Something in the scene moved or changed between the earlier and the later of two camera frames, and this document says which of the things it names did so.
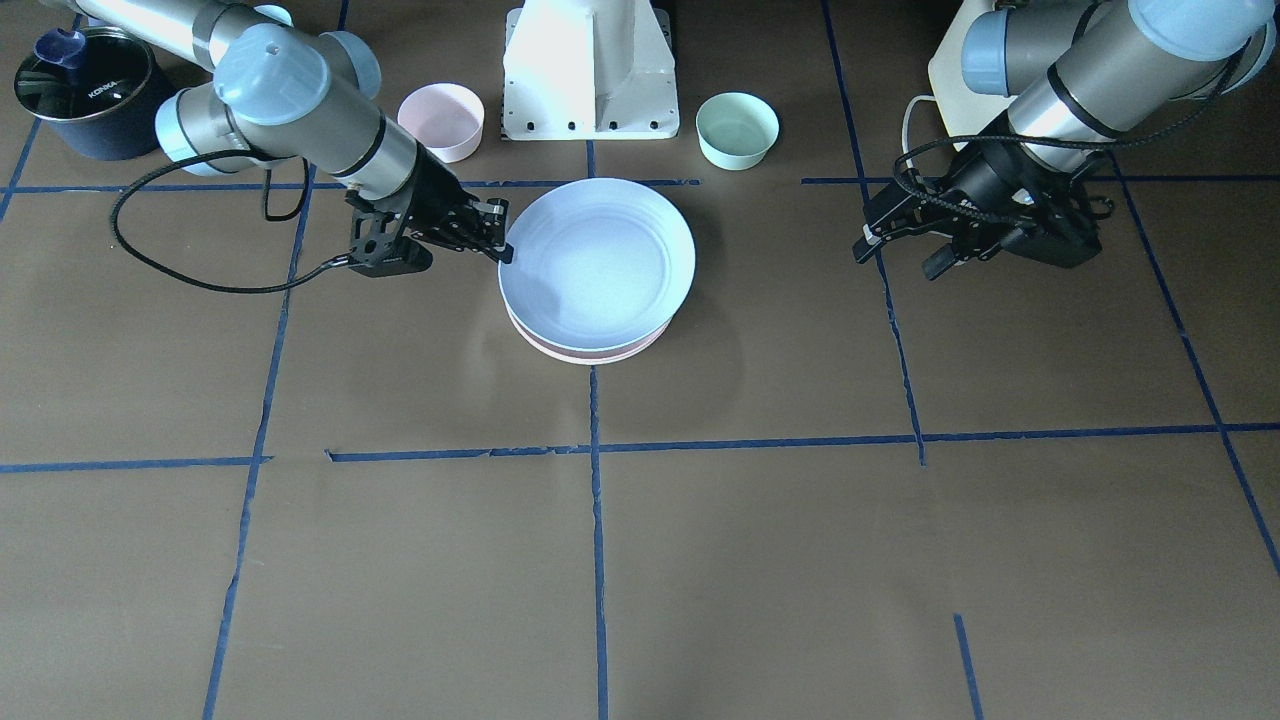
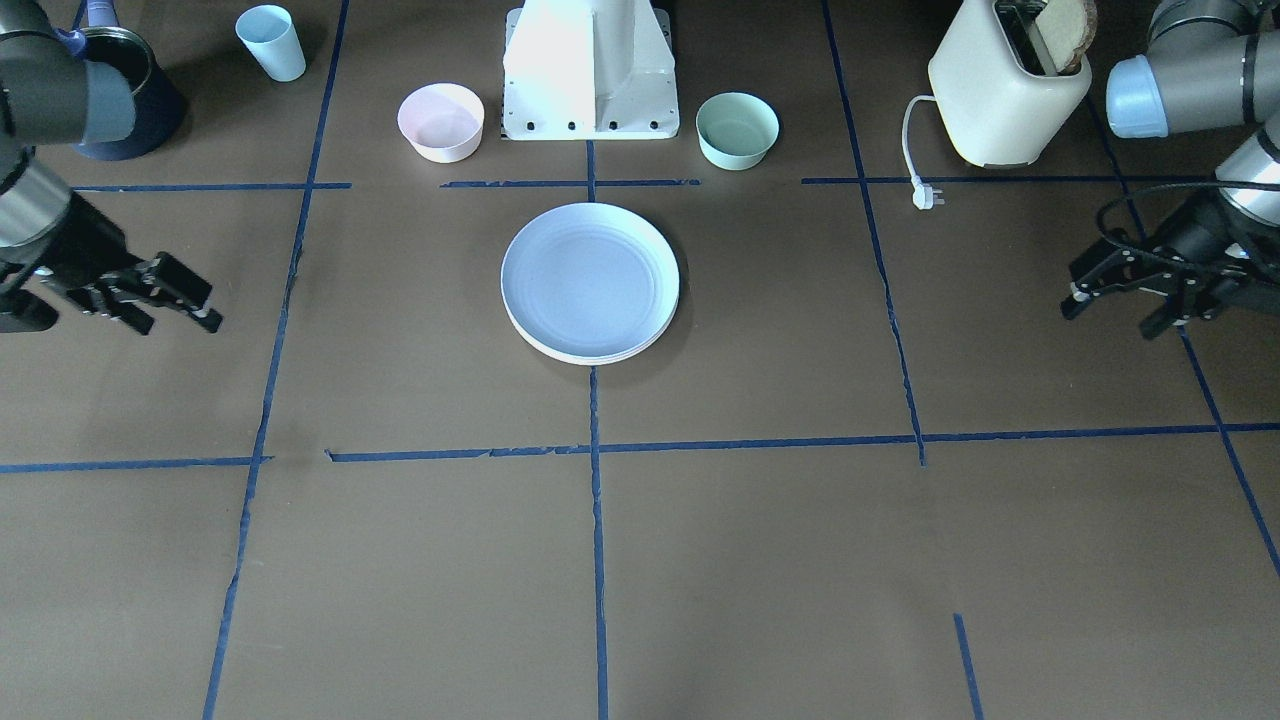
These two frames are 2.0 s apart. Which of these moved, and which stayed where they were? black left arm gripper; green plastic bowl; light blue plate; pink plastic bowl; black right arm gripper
Moved: light blue plate; black right arm gripper; black left arm gripper
Stayed: pink plastic bowl; green plastic bowl
